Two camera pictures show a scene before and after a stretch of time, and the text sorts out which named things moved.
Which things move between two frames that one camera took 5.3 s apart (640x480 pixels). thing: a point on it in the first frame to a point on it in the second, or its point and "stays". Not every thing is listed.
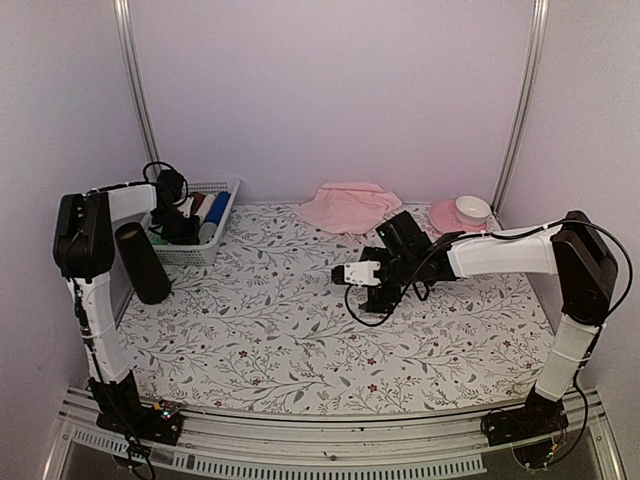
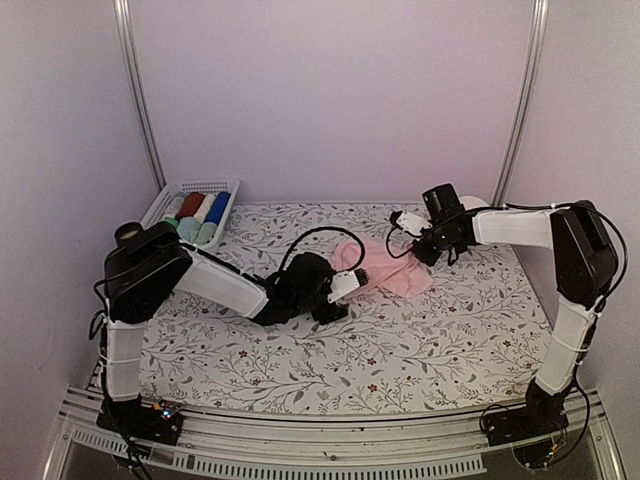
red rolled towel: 197,202 stays
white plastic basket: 194,254 stays
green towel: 206,232 stays
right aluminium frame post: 524,106 stays
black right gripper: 375,300 to 428,256
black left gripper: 190,236 to 332,313
